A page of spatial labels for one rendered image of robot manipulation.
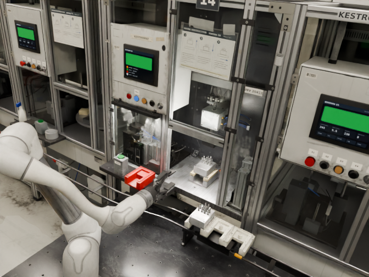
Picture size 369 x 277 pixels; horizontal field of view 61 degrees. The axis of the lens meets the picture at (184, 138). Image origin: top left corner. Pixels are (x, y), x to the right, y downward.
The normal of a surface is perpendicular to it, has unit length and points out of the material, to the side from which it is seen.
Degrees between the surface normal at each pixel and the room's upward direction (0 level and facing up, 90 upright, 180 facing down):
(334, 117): 90
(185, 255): 0
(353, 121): 90
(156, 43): 90
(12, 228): 0
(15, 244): 0
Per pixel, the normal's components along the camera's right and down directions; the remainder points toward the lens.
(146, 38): -0.55, 0.34
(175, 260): 0.07, -0.89
